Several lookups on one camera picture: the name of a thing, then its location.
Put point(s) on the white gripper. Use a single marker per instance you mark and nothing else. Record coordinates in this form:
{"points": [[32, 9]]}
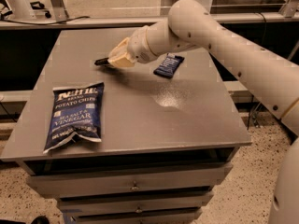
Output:
{"points": [[139, 47]]}

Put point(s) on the dark chocolate rxbar wrapper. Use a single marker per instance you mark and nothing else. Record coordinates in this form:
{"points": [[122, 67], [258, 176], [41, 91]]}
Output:
{"points": [[102, 62]]}

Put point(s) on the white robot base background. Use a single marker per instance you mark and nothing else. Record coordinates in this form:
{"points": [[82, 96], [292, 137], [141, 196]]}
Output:
{"points": [[21, 9]]}

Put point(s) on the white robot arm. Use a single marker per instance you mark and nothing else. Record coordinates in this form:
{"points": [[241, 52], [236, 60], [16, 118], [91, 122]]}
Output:
{"points": [[273, 80]]}

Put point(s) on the blue rxbar wrapper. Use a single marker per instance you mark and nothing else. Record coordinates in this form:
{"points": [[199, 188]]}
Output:
{"points": [[169, 65]]}

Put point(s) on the blue kettle chip bag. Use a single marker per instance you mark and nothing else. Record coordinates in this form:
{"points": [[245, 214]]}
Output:
{"points": [[75, 115]]}

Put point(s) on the grey drawer cabinet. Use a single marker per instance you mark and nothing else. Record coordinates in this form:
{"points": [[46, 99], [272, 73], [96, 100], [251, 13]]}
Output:
{"points": [[146, 121]]}

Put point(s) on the top grey drawer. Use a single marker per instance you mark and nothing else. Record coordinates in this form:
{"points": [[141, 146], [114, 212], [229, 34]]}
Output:
{"points": [[126, 181]]}

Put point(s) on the grey drawer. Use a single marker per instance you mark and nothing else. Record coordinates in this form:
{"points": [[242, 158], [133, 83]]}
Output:
{"points": [[136, 203], [126, 181], [150, 217]]}

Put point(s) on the middle grey drawer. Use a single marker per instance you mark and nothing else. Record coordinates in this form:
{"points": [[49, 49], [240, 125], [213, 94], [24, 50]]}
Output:
{"points": [[136, 203]]}

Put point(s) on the bottom grey drawer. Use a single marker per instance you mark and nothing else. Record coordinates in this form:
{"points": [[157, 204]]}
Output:
{"points": [[150, 217]]}

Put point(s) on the grey metal rail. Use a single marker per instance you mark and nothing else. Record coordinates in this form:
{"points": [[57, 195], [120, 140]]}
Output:
{"points": [[90, 23]]}

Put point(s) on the grey lower side rail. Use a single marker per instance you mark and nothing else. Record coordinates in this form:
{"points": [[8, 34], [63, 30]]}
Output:
{"points": [[238, 92]]}

